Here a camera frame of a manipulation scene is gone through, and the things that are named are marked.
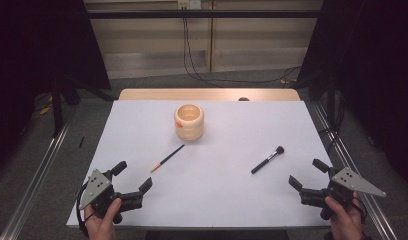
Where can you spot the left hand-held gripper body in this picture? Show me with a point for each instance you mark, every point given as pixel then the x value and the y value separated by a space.
pixel 100 195

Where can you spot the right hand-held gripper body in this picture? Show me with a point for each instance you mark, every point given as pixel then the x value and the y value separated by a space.
pixel 348 183

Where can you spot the thin black orange-tipped brush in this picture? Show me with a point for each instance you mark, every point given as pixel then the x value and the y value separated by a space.
pixel 168 158

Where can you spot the black makeup brush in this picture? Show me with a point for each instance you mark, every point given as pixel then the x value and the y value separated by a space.
pixel 265 162

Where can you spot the beige ribbed cup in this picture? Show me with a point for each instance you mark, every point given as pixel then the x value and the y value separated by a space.
pixel 188 131

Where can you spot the person's left hand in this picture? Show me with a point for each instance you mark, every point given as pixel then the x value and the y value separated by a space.
pixel 102 226

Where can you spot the person's right hand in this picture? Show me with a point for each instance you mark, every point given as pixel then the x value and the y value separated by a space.
pixel 345 223

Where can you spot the white table mat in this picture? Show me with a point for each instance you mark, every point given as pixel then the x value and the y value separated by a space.
pixel 225 193

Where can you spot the yellow floor tape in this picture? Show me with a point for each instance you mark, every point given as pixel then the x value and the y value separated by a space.
pixel 45 109

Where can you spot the wooden table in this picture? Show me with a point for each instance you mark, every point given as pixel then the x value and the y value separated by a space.
pixel 192 94

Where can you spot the dark curtain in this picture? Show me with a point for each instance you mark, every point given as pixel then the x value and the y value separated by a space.
pixel 375 66
pixel 32 50

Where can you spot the black horizontal bar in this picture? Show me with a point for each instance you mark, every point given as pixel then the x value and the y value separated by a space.
pixel 225 14

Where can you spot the aluminium floor rail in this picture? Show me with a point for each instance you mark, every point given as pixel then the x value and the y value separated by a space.
pixel 35 186
pixel 380 220

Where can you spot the black stand post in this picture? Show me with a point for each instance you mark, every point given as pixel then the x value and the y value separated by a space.
pixel 57 110

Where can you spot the white wall socket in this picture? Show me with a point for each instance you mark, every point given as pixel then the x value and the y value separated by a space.
pixel 189 4

